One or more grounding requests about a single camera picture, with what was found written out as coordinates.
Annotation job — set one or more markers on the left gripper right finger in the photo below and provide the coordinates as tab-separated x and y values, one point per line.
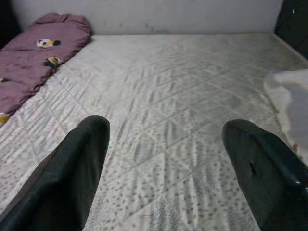
272	183

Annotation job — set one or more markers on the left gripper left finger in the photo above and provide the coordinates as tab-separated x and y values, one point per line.
60	180

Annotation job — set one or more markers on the white pillow with tree print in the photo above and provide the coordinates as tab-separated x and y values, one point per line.
293	96

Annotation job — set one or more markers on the purple cartoon print quilt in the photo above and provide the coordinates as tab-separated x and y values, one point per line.
36	67

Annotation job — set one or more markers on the white quilted mattress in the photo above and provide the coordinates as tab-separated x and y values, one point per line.
156	84

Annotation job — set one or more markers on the black tufted headboard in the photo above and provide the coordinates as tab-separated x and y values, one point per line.
293	24

